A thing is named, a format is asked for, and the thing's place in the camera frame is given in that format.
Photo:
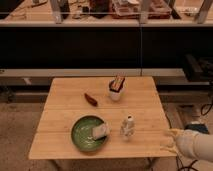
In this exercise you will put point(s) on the beige sponge block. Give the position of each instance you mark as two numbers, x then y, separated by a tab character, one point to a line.
100	131

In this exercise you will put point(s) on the white cup with snack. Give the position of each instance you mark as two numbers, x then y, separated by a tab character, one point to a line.
116	87

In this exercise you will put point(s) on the green round bowl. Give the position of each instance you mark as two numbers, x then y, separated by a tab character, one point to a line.
81	134

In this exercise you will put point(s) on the light wooden table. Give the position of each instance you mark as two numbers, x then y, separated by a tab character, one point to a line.
66	104

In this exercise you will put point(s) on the clear plastic bottle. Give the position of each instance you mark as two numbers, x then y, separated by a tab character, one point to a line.
127	128

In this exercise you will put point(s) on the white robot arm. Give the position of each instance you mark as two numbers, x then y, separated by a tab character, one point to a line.
191	144

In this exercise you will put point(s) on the black box on right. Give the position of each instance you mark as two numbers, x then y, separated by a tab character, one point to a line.
198	69

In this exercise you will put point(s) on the long wooden shelf bench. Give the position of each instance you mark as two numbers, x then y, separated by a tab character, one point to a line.
106	13

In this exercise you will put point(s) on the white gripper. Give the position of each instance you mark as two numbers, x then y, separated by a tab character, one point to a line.
171	147

